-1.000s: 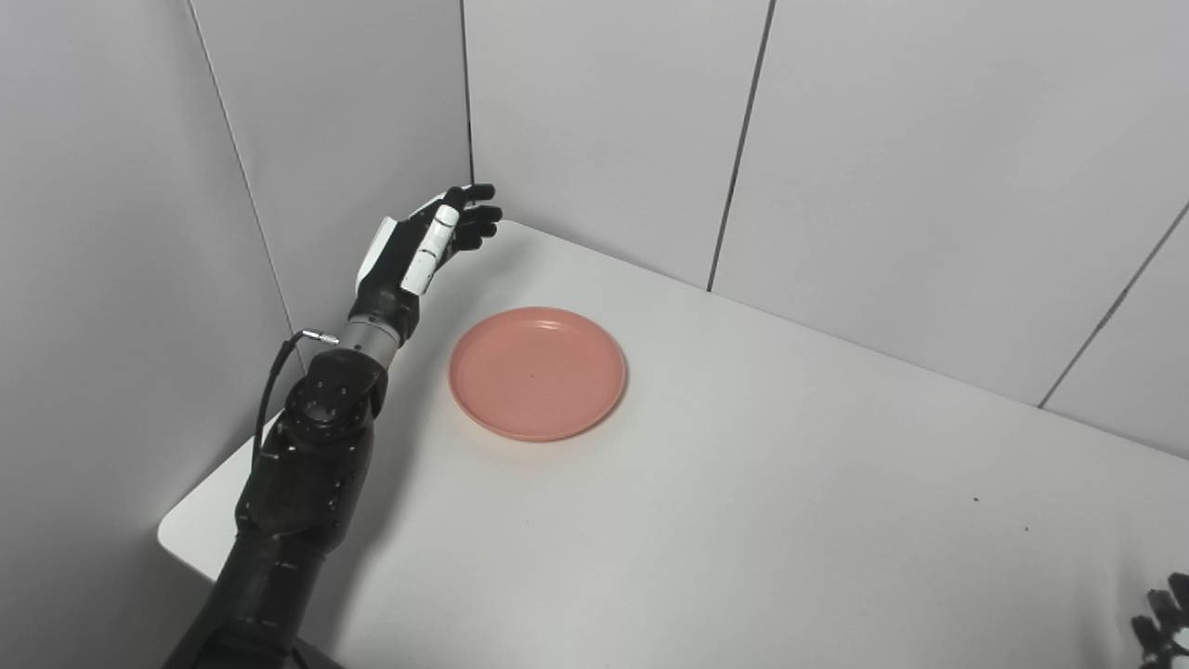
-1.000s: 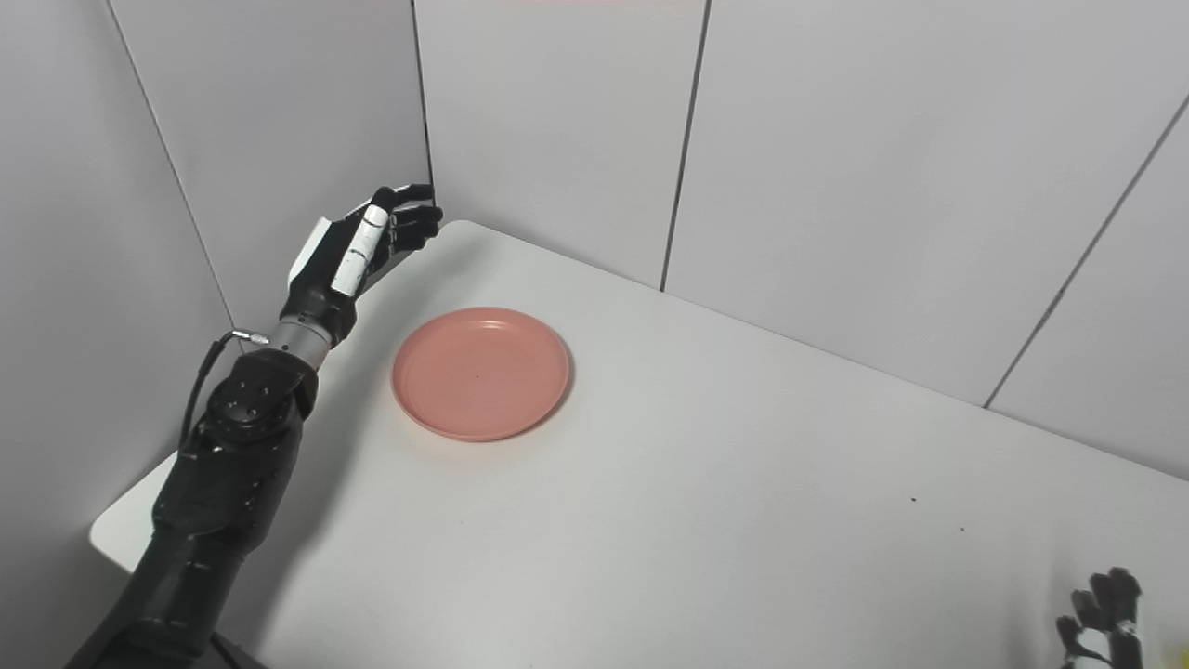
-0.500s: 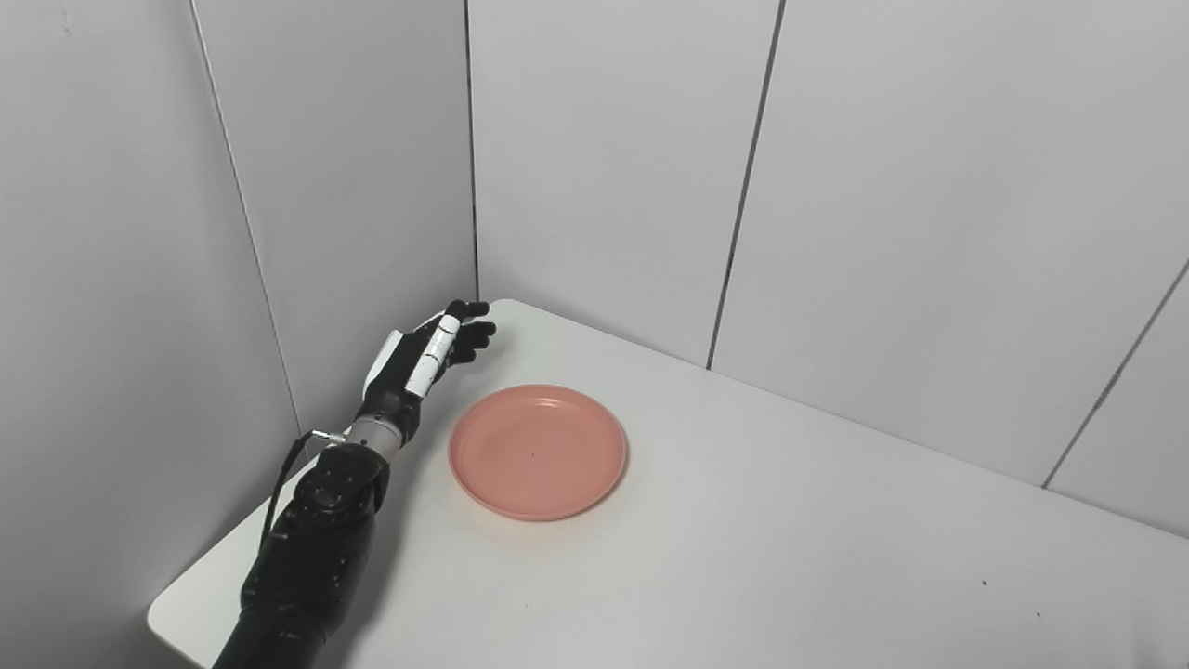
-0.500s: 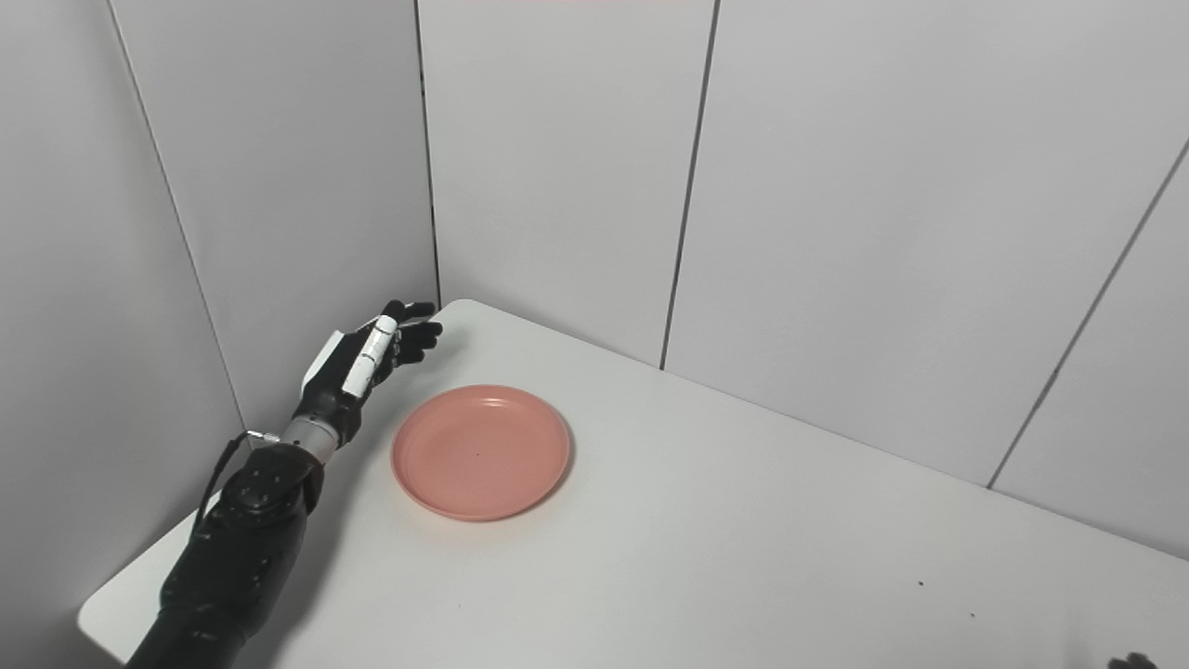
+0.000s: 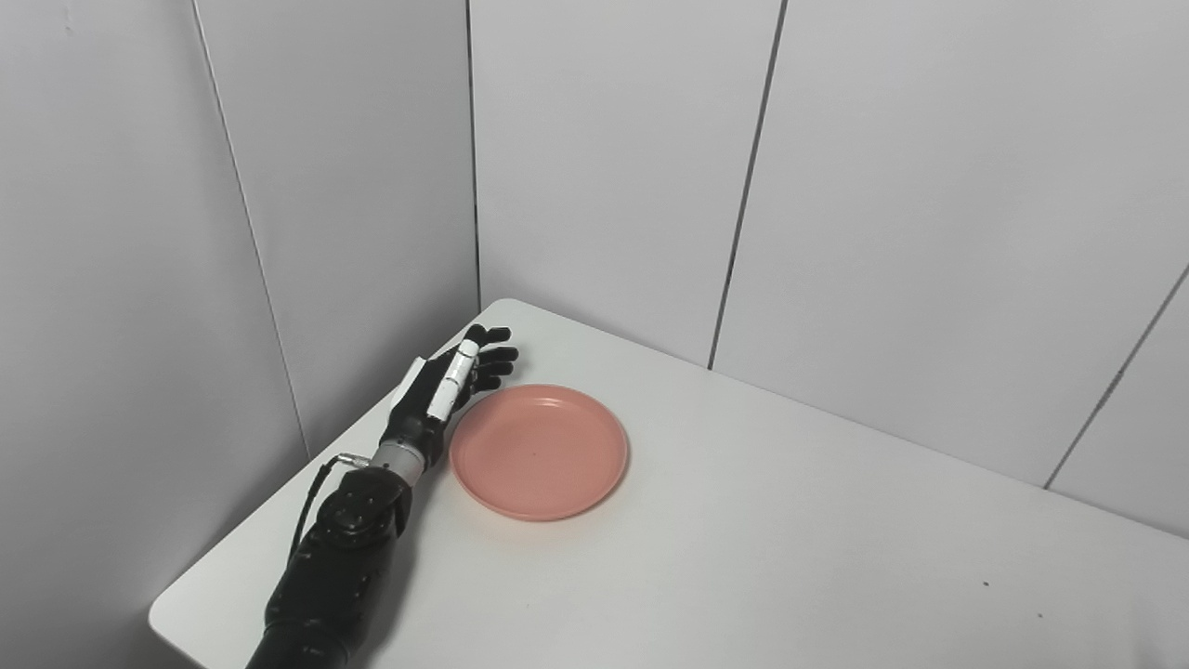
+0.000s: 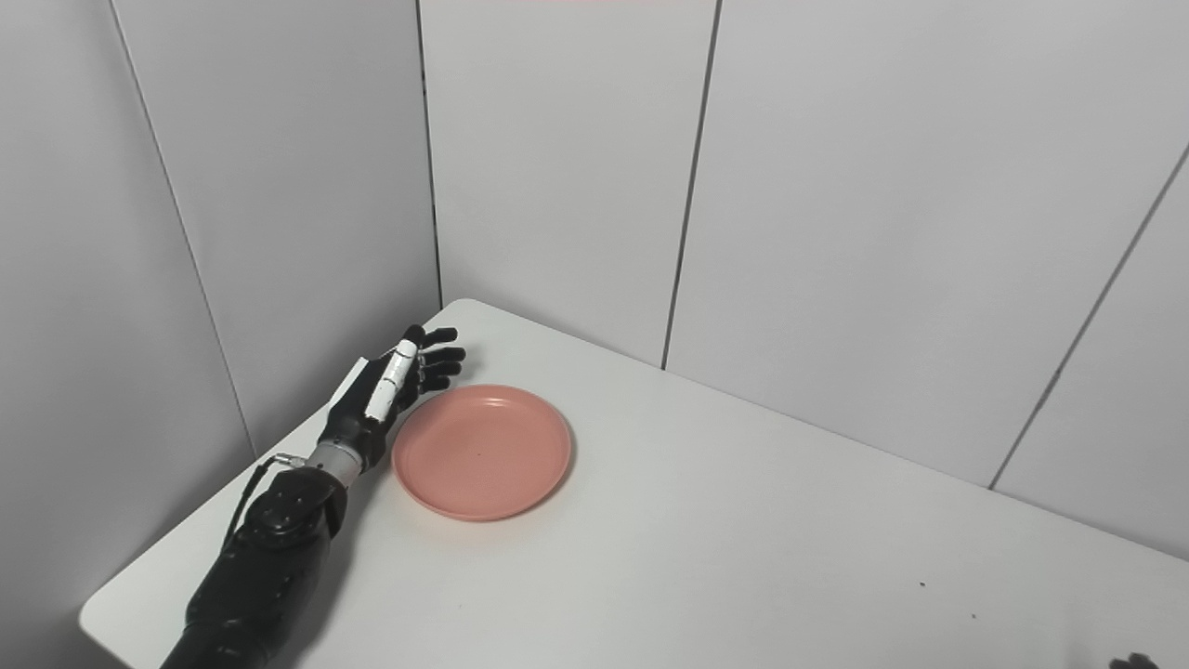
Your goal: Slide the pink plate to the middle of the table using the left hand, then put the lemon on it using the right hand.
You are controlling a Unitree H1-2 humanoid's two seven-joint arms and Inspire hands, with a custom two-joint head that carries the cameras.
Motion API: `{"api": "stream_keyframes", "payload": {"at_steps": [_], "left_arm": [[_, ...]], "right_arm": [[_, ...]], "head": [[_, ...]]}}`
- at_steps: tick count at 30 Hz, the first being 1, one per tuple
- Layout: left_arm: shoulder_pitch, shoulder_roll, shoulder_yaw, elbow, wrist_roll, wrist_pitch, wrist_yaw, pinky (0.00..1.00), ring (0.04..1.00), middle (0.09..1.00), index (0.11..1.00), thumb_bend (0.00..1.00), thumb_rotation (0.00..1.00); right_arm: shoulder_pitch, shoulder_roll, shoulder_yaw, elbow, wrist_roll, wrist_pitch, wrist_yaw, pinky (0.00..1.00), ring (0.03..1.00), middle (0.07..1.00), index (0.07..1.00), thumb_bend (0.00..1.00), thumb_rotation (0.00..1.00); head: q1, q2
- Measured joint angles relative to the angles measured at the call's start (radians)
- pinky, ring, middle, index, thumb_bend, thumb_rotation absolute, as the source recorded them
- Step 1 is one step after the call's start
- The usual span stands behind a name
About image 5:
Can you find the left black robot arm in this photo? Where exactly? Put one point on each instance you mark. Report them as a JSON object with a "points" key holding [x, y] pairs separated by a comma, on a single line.
{"points": [[339, 567]]}

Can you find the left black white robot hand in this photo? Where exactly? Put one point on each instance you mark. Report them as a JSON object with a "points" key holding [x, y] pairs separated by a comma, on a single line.
{"points": [[435, 400]]}

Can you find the pink plastic plate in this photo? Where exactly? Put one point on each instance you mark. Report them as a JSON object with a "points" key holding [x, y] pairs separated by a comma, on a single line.
{"points": [[539, 452]]}

